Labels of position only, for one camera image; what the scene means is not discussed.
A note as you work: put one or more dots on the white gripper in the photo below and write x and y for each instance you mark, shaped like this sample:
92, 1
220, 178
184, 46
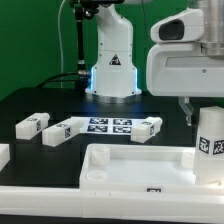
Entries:
188, 57

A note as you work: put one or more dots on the white desk tabletop tray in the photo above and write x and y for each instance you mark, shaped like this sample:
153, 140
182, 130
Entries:
139, 168

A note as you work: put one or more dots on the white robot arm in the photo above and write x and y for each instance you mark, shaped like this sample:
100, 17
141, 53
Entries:
113, 78

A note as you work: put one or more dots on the white sheet with markers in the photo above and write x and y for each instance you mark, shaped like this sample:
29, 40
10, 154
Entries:
108, 126

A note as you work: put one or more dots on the white left side block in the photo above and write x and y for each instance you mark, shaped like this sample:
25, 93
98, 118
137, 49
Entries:
4, 155

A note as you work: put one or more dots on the black camera stand pole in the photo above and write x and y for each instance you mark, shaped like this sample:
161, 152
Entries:
80, 43

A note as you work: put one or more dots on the white front rail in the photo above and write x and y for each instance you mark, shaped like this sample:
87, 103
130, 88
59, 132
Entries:
61, 202

